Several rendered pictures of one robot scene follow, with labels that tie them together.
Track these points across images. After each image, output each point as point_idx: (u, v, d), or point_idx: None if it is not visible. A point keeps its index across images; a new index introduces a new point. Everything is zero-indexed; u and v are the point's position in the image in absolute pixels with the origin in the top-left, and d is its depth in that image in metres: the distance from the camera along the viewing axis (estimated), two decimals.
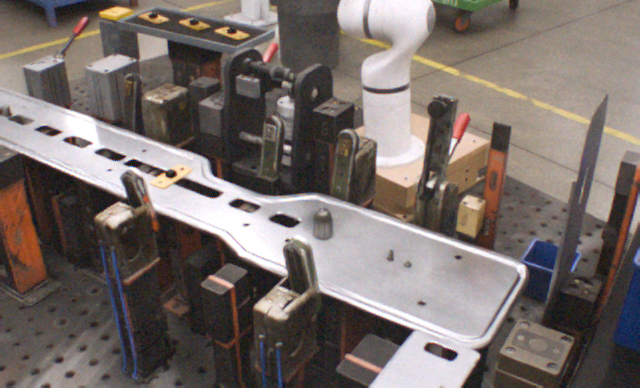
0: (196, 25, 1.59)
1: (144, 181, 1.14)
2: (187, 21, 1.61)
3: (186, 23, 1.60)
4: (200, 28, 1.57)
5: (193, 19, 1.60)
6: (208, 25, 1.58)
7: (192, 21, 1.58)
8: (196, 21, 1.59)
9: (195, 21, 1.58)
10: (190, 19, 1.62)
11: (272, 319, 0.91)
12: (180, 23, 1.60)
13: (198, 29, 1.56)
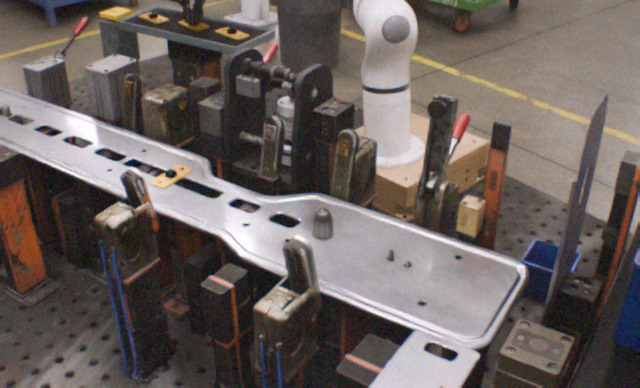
0: (196, 25, 1.58)
1: (144, 181, 1.14)
2: (187, 22, 1.61)
3: (186, 23, 1.60)
4: (200, 28, 1.57)
5: (193, 19, 1.60)
6: (207, 25, 1.58)
7: None
8: (196, 21, 1.59)
9: (195, 21, 1.58)
10: None
11: (272, 319, 0.91)
12: (180, 23, 1.60)
13: (198, 29, 1.56)
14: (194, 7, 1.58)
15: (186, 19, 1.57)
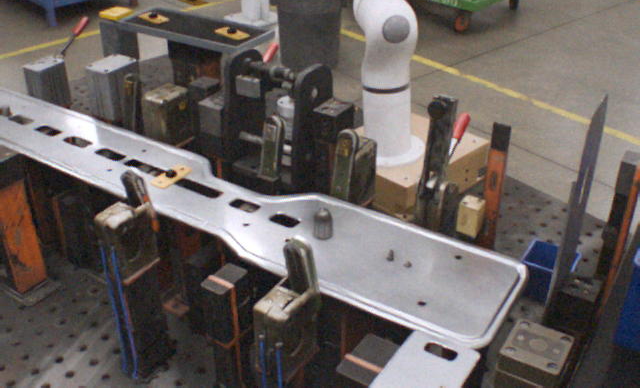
0: (194, 1, 1.56)
1: (144, 181, 1.14)
2: None
3: None
4: (198, 3, 1.54)
5: None
6: (206, 1, 1.55)
7: None
8: None
9: None
10: None
11: (272, 319, 0.91)
12: None
13: (196, 4, 1.53)
14: None
15: None
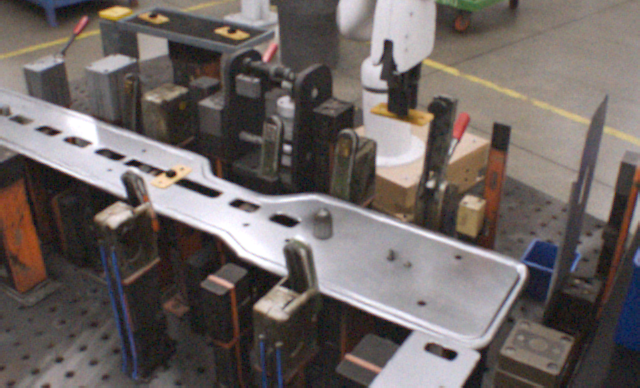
0: (409, 115, 0.96)
1: (144, 181, 1.14)
2: (384, 109, 0.98)
3: (387, 112, 0.97)
4: (424, 121, 0.94)
5: None
6: (428, 114, 0.96)
7: None
8: None
9: None
10: (382, 104, 0.99)
11: (272, 319, 0.91)
12: (376, 113, 0.97)
13: (422, 123, 0.94)
14: None
15: (398, 108, 0.94)
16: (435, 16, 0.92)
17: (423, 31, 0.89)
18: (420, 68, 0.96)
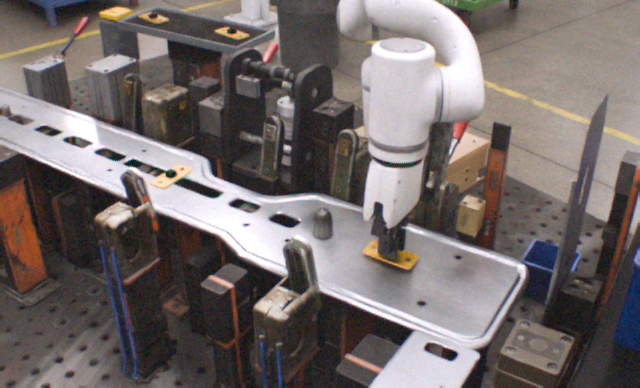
0: (397, 256, 1.08)
1: (144, 181, 1.14)
2: (375, 249, 1.10)
3: (378, 253, 1.09)
4: (410, 263, 1.06)
5: None
6: (415, 255, 1.08)
7: None
8: None
9: None
10: (374, 243, 1.11)
11: (272, 319, 0.91)
12: (368, 254, 1.09)
13: (409, 265, 1.06)
14: (391, 230, 1.08)
15: (388, 252, 1.06)
16: (421, 172, 1.05)
17: (410, 190, 1.01)
18: (407, 215, 1.08)
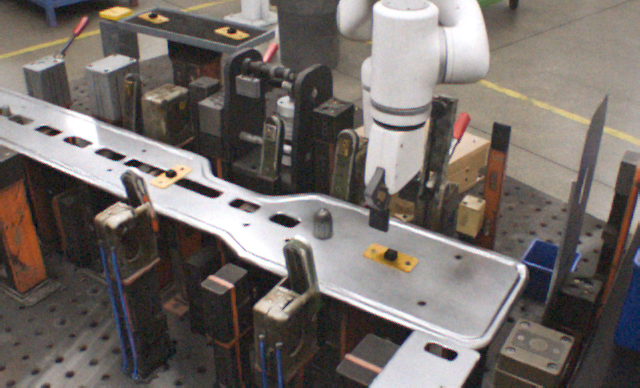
0: (397, 259, 1.08)
1: (144, 181, 1.14)
2: (375, 252, 1.10)
3: (378, 256, 1.09)
4: (410, 267, 1.07)
5: (387, 250, 1.09)
6: (414, 258, 1.09)
7: (391, 255, 1.08)
8: (396, 254, 1.08)
9: (395, 255, 1.08)
10: (374, 246, 1.12)
11: (272, 319, 0.91)
12: (368, 257, 1.09)
13: (408, 269, 1.06)
14: None
15: (379, 225, 1.00)
16: (424, 137, 1.02)
17: (412, 155, 0.99)
18: None
